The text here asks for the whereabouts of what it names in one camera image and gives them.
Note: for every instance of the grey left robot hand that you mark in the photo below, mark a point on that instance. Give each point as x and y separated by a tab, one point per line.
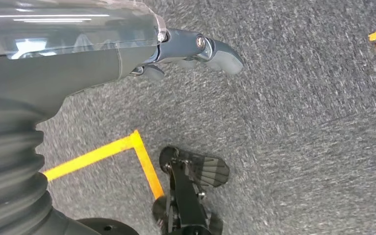
61	65

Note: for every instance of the black robot foot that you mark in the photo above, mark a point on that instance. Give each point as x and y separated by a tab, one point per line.
188	201

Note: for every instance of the black round robot plate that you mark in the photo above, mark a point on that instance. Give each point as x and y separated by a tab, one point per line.
120	228

